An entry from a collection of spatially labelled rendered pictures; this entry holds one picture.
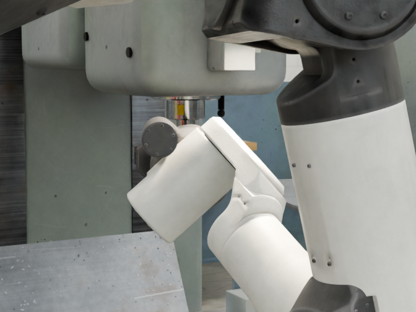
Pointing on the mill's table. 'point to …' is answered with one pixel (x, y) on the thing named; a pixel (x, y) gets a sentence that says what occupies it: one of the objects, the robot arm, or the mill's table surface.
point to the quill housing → (165, 53)
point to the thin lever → (221, 106)
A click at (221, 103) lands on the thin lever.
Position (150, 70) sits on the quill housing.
